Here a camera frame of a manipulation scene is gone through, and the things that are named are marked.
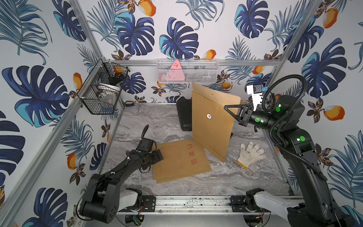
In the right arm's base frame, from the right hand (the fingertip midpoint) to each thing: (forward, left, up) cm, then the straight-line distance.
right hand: (225, 105), depth 55 cm
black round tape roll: (+48, +63, -44) cm, 91 cm away
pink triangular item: (+41, +22, -11) cm, 48 cm away
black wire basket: (+26, +66, -15) cm, 73 cm away
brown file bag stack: (0, +18, -48) cm, 51 cm away
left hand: (-2, +33, -43) cm, 55 cm away
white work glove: (+3, -27, -47) cm, 54 cm away
